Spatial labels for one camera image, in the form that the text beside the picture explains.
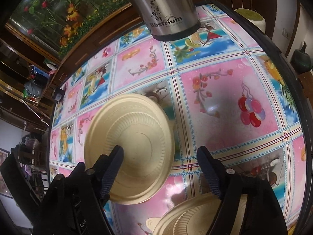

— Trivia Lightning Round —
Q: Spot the wooden sideboard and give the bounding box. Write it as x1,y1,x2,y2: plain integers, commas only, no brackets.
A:
5,0,279,96

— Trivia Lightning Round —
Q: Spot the framed wall picture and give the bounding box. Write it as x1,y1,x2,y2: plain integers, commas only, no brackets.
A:
0,148,13,199

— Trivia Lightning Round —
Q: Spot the gold trimmed wooden shelf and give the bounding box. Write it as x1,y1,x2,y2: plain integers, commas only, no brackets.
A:
0,37,52,128

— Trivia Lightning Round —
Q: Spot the blue bag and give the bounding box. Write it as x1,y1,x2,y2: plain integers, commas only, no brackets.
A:
29,65,49,79

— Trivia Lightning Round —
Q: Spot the framed flower painting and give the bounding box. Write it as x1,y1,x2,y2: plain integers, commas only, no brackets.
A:
5,0,134,59

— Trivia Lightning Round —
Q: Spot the printed plastic tablecloth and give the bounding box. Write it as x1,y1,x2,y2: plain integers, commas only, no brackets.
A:
49,4,308,235

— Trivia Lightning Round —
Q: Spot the steel thermos flask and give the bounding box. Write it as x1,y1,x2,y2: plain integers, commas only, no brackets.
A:
125,0,201,42

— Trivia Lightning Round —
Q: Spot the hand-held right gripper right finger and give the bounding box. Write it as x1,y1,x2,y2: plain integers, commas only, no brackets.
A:
197,146,289,235

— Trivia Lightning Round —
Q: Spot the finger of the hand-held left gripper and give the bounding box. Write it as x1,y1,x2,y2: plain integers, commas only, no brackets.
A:
69,163,98,202

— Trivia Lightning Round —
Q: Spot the grey bag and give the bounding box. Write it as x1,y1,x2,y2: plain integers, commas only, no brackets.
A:
23,81,43,97

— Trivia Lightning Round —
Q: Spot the cream paper plate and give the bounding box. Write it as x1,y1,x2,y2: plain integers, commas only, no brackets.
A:
144,191,247,235
84,93,175,204

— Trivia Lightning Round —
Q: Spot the small black device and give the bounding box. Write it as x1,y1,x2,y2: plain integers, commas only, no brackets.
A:
53,87,66,102

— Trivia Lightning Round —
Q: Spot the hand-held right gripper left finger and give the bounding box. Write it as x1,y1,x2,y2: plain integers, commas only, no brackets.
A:
86,145,125,208

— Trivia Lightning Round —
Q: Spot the dark green kettle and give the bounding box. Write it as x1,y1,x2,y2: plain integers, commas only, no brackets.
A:
292,40,313,74

